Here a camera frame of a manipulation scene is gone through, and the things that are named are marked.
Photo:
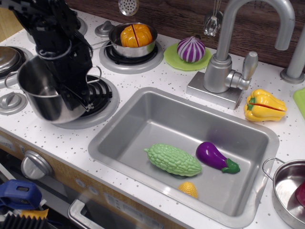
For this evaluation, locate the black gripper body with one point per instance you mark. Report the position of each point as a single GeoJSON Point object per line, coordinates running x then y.
{"type": "Point", "coordinates": [69, 69]}

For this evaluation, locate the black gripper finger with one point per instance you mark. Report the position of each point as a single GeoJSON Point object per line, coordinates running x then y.
{"type": "Point", "coordinates": [87, 104]}
{"type": "Point", "coordinates": [70, 100]}

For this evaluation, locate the tall steel pot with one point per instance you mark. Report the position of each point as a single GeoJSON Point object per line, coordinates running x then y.
{"type": "Point", "coordinates": [35, 80]}

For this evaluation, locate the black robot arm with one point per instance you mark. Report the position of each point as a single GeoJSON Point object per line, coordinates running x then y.
{"type": "Point", "coordinates": [59, 44]}

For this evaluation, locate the back right stove burner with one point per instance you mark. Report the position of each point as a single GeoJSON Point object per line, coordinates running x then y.
{"type": "Point", "coordinates": [126, 65]}

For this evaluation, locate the steel pot at right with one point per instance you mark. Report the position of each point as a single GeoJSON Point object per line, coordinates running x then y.
{"type": "Point", "coordinates": [286, 180]}

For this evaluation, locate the red toy in pot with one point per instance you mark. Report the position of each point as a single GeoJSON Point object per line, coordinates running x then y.
{"type": "Point", "coordinates": [300, 194]}

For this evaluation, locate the grey knob back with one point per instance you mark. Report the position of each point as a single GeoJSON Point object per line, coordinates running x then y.
{"type": "Point", "coordinates": [104, 29]}

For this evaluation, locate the grey knob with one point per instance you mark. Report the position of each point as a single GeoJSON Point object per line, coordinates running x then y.
{"type": "Point", "coordinates": [12, 103]}
{"type": "Point", "coordinates": [104, 29]}

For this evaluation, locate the small steel saucepan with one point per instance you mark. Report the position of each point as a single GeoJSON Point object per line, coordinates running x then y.
{"type": "Point", "coordinates": [114, 38]}

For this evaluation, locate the grey knob front left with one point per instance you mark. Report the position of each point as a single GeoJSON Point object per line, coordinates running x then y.
{"type": "Point", "coordinates": [12, 103]}

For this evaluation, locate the steel lid on left burner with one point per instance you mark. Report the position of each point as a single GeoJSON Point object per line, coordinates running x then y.
{"type": "Point", "coordinates": [10, 59]}

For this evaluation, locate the orange toy pumpkin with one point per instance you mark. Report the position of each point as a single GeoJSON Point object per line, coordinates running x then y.
{"type": "Point", "coordinates": [136, 35]}

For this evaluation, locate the silver oven dial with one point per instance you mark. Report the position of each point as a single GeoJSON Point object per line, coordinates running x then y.
{"type": "Point", "coordinates": [34, 166]}

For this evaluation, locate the hanging perforated steel ladle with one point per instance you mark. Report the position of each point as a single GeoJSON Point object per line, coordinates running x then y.
{"type": "Point", "coordinates": [128, 7]}

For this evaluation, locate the green plastic plate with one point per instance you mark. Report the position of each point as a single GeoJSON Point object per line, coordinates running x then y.
{"type": "Point", "coordinates": [172, 58]}

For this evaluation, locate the green toy bitter gourd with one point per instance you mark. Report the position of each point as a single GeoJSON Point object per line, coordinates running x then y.
{"type": "Point", "coordinates": [173, 160]}

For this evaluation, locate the blue clamp tool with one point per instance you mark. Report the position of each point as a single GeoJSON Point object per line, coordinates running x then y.
{"type": "Point", "coordinates": [17, 194]}

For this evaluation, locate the yellow cloth piece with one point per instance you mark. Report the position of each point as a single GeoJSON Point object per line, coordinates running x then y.
{"type": "Point", "coordinates": [35, 214]}

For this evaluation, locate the purple striped toy onion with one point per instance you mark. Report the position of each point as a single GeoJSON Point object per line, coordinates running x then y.
{"type": "Point", "coordinates": [191, 49]}

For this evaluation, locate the purple toy eggplant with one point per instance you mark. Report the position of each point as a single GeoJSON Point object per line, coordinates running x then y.
{"type": "Point", "coordinates": [207, 153]}

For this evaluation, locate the yellow toy corn piece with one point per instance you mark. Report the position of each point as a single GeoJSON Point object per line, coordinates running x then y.
{"type": "Point", "coordinates": [189, 189]}

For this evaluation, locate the silver toy faucet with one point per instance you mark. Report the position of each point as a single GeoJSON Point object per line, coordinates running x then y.
{"type": "Point", "coordinates": [222, 85]}

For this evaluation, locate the grey sink basin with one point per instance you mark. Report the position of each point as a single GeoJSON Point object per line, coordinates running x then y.
{"type": "Point", "coordinates": [153, 116]}

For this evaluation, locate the hanging clear plastic spoon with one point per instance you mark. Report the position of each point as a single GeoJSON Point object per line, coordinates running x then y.
{"type": "Point", "coordinates": [213, 20]}

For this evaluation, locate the yellow toy bell pepper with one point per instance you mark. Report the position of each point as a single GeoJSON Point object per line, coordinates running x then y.
{"type": "Point", "coordinates": [262, 106]}

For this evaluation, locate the green tray edge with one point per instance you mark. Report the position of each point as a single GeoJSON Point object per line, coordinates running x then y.
{"type": "Point", "coordinates": [299, 99]}

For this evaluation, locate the silver oven door handle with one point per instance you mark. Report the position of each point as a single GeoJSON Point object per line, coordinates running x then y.
{"type": "Point", "coordinates": [89, 215]}

